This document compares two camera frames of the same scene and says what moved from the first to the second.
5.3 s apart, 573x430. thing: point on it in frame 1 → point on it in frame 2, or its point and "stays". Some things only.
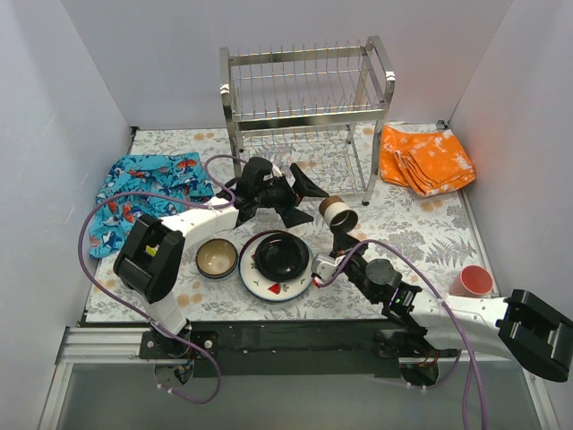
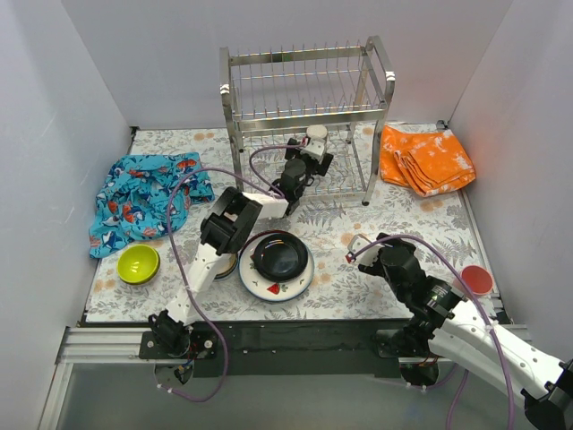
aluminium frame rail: [89, 345] stays
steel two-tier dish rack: [319, 110] stays
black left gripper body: [290, 195] → [309, 158]
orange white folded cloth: [430, 163] stays
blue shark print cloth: [179, 176] stays
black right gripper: [347, 245] → [372, 267]
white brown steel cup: [338, 213] → [317, 132]
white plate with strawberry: [262, 288] stays
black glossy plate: [281, 257] stays
